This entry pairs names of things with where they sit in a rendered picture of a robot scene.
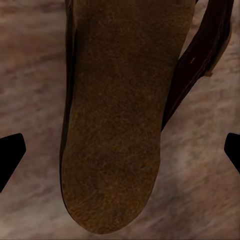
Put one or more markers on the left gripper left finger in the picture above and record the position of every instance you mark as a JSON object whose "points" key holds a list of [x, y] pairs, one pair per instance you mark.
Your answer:
{"points": [[12, 149]]}

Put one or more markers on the sandal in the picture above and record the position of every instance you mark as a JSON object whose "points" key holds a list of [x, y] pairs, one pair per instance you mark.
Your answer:
{"points": [[125, 79]]}

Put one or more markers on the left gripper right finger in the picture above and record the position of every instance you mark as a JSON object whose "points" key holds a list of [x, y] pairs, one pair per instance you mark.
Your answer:
{"points": [[232, 149]]}

